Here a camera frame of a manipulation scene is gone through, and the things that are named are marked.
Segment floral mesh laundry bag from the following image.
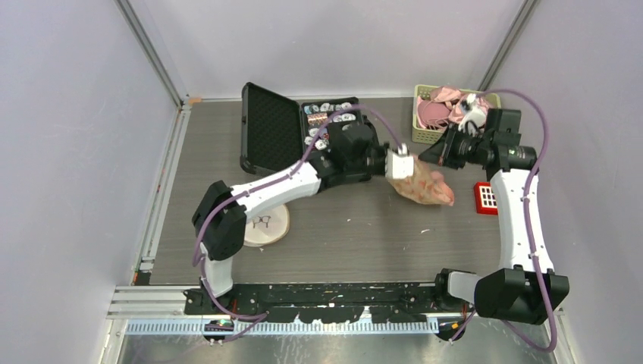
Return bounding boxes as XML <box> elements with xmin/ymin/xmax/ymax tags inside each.
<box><xmin>387</xmin><ymin>158</ymin><xmax>455</xmax><ymax>206</ymax></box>

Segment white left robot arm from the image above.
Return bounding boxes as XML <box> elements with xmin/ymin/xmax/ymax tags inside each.
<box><xmin>192</xmin><ymin>122</ymin><xmax>390</xmax><ymax>314</ymax></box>

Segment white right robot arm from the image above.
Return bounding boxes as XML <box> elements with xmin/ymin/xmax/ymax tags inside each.
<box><xmin>419</xmin><ymin>108</ymin><xmax>569</xmax><ymax>325</ymax></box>

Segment green plastic basket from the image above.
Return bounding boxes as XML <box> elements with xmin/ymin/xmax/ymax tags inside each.
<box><xmin>412</xmin><ymin>85</ymin><xmax>500</xmax><ymax>145</ymax></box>

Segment pink bras in basket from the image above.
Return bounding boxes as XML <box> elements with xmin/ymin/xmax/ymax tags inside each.
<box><xmin>416</xmin><ymin>86</ymin><xmax>493</xmax><ymax>130</ymax></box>

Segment black poker chip case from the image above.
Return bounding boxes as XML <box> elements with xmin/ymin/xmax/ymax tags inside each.
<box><xmin>240</xmin><ymin>82</ymin><xmax>384</xmax><ymax>176</ymax></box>

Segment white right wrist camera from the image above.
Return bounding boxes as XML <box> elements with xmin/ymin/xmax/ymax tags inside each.
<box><xmin>458</xmin><ymin>93</ymin><xmax>486</xmax><ymax>133</ymax></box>

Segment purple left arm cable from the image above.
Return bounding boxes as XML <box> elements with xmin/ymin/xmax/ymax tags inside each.
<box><xmin>192</xmin><ymin>104</ymin><xmax>409</xmax><ymax>322</ymax></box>

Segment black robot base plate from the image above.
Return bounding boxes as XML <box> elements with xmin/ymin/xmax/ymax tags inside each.
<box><xmin>183</xmin><ymin>282</ymin><xmax>473</xmax><ymax>324</ymax></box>

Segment aluminium frame rail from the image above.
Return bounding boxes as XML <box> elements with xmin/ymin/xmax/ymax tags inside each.
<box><xmin>114</xmin><ymin>0</ymin><xmax>183</xmax><ymax>108</ymax></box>

